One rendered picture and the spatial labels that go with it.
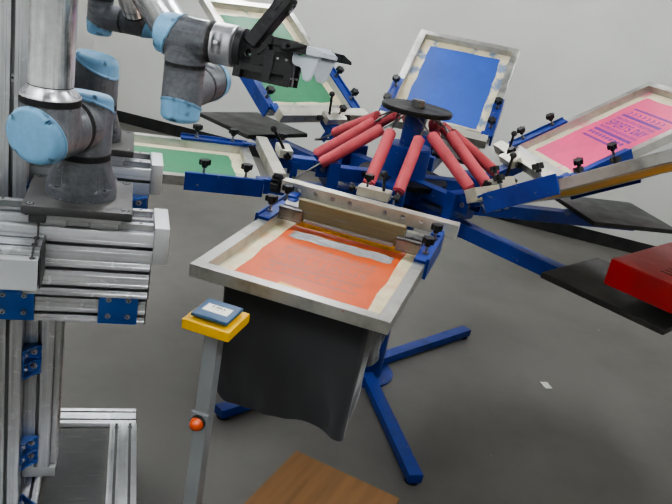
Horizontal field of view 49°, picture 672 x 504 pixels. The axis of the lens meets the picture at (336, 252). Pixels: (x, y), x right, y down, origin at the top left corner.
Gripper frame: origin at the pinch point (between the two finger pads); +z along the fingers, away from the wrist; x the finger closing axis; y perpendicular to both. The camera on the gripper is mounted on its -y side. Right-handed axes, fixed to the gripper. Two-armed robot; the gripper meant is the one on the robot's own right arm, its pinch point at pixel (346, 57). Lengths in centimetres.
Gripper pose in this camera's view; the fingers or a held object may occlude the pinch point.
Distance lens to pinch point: 135.7
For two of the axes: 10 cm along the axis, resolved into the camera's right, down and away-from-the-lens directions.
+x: -1.8, 1.9, -9.7
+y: -2.0, 9.5, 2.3
